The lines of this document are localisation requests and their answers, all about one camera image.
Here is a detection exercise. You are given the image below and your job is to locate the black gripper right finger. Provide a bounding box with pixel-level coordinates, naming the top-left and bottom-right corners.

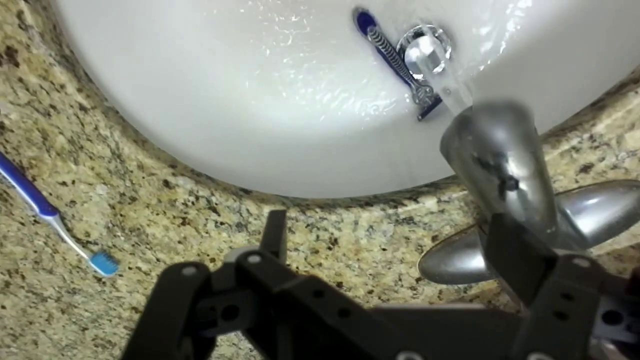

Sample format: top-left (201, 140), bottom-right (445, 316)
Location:
top-left (483, 214), bottom-right (640, 360)

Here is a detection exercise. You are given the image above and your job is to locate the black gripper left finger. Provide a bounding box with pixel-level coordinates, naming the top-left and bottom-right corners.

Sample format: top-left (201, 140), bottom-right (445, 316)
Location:
top-left (120, 208), bottom-right (377, 360)

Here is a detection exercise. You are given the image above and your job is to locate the chrome tap faucet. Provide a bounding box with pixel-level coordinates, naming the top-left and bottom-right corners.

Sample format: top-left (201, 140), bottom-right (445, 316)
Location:
top-left (418, 100), bottom-right (640, 283)

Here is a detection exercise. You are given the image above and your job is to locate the white oval sink basin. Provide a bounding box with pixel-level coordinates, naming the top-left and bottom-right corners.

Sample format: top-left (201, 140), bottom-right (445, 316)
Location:
top-left (51, 0), bottom-right (640, 197)

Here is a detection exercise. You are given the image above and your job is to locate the blue white toothbrush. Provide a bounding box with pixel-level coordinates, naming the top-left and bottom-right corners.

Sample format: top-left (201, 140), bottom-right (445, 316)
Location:
top-left (0, 153), bottom-right (120, 278)

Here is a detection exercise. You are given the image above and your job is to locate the chrome sink drain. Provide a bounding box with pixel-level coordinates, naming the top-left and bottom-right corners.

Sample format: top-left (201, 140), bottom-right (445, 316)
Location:
top-left (397, 22), bottom-right (453, 79)

